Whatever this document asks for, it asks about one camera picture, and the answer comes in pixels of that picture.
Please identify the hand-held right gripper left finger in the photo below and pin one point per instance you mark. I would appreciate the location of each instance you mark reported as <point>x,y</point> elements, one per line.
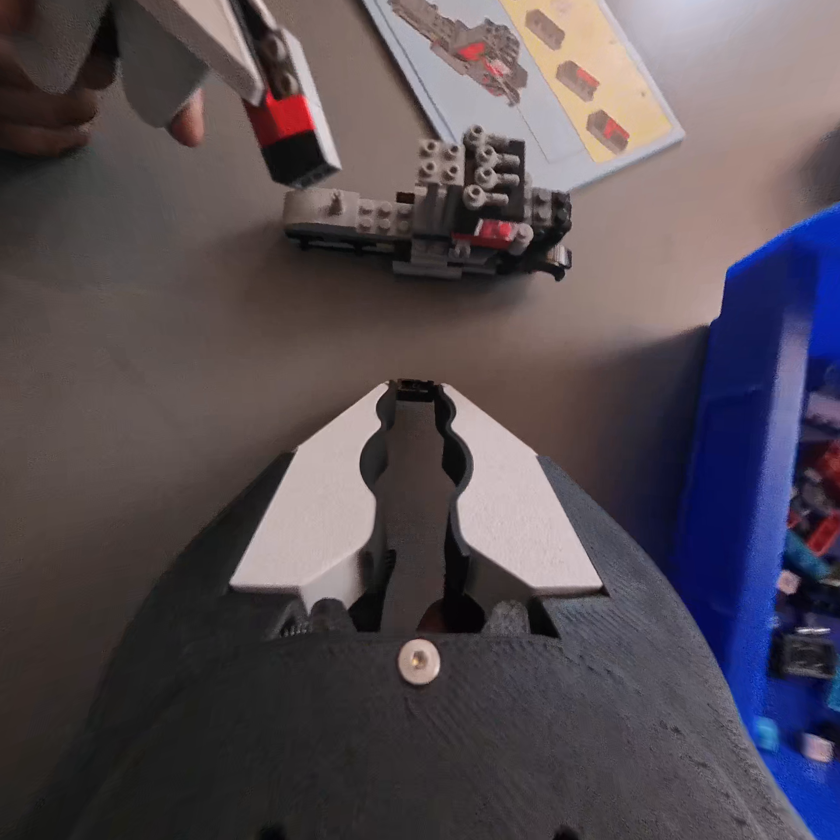
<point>308,518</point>

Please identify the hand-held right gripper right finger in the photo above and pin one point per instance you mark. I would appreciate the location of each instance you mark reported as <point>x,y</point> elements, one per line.
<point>518,525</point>

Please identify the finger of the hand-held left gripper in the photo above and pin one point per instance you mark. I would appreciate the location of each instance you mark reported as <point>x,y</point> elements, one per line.
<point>210,33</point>
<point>161,79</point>

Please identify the small black red brick assembly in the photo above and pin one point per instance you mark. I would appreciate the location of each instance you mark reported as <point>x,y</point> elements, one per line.
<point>289,124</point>

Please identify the small black toy brick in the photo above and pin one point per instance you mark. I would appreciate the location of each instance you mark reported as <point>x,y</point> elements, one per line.
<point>415,389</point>

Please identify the grey black toy brick truck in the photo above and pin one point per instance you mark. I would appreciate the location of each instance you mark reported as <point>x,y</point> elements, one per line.
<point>426,216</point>

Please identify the grey desk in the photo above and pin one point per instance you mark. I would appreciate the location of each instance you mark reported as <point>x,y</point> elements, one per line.
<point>164,361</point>

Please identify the person's left hand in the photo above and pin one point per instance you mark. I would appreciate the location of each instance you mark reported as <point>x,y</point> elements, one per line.
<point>46,118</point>

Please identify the large blue plastic bin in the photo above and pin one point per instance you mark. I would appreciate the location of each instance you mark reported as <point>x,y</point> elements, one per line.
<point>735,459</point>

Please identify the pile of mixed toy bricks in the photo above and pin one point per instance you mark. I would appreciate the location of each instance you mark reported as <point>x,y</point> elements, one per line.
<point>814,558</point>

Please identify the brick instruction booklet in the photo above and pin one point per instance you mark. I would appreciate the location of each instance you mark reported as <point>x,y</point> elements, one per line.
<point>525,65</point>

